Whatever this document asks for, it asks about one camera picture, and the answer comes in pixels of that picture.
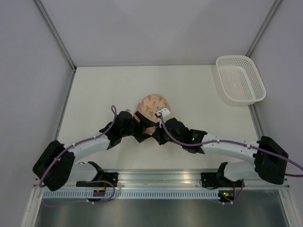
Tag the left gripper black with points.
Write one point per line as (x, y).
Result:
(140, 136)

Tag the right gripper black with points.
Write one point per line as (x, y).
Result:
(157, 135)

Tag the floral mesh laundry bag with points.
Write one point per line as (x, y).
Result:
(150, 105)

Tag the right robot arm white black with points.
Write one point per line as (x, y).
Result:
(257, 158)

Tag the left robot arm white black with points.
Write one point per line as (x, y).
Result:
(57, 164)

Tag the white perforated plastic basket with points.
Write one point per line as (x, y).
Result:
(238, 80)

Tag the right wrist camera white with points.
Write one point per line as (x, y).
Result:
(163, 113)

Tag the aluminium mounting rail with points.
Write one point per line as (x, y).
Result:
(179, 179)

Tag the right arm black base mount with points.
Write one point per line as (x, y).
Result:
(209, 181)

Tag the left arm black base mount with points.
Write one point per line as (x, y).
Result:
(100, 180)

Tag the white slotted cable duct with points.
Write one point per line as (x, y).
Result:
(132, 194)

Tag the left aluminium frame post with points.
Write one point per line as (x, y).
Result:
(49, 23)

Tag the aluminium frame post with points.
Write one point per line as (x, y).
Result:
(269, 17)
(49, 23)

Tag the right aluminium frame post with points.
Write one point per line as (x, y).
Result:
(269, 17)

